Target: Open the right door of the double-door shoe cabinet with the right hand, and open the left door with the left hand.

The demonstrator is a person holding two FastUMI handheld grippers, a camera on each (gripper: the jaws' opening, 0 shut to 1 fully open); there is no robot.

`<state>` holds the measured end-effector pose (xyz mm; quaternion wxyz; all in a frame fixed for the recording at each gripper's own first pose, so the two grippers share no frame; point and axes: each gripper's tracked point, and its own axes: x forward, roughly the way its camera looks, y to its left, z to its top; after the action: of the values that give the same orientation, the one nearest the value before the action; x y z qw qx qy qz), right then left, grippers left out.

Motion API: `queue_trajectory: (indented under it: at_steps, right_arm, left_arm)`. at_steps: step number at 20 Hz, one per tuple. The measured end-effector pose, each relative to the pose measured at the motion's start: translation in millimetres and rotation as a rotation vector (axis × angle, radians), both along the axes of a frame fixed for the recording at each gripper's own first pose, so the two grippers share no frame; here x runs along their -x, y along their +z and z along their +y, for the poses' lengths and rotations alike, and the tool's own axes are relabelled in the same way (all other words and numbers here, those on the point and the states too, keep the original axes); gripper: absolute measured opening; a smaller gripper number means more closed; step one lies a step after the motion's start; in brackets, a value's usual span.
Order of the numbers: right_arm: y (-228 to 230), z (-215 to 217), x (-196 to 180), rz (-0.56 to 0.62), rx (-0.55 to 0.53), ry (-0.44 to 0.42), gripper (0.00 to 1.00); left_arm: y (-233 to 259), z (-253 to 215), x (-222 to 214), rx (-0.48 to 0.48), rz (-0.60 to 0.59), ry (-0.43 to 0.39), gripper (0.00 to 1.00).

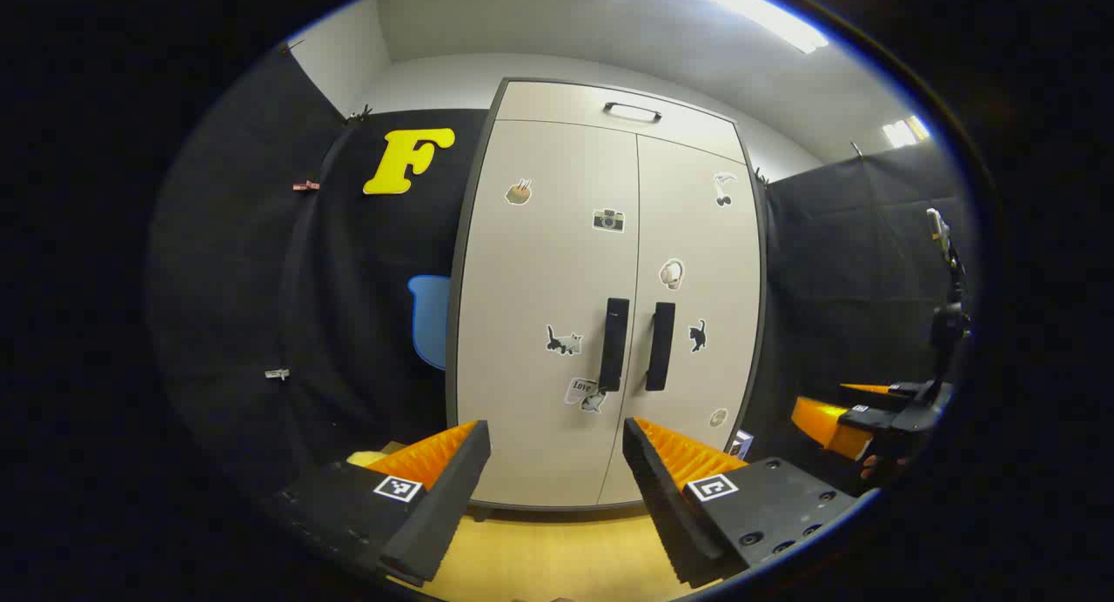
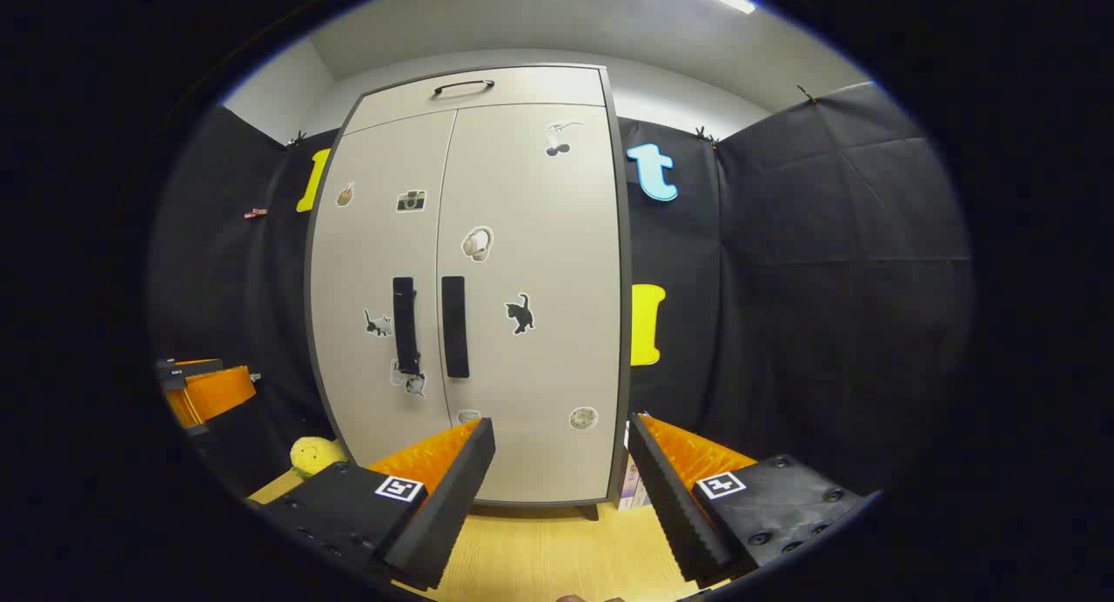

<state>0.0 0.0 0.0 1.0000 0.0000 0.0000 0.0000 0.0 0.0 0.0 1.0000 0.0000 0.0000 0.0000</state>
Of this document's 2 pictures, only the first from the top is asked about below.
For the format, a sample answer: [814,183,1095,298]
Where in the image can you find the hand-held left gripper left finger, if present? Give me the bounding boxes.
[265,420,492,587]

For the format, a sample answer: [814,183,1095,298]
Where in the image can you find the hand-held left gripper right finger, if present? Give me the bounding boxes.
[621,417,862,590]

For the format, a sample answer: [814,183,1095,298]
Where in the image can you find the black door handle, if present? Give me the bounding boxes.
[645,302,676,392]
[599,298,630,392]

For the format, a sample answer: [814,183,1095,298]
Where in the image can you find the grey cabinet door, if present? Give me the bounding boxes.
[599,135,763,505]
[456,119,641,509]

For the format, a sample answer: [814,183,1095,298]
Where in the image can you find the grey double-door shoe cabinet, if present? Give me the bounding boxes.
[446,77,768,512]

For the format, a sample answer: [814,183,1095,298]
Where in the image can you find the grey cabinet top drawer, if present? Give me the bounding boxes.
[493,82,748,164]

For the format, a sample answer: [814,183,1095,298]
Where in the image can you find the small ceiling light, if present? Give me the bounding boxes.
[882,115,930,149]

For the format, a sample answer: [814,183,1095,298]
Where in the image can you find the black backdrop cloth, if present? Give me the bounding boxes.
[148,45,976,498]

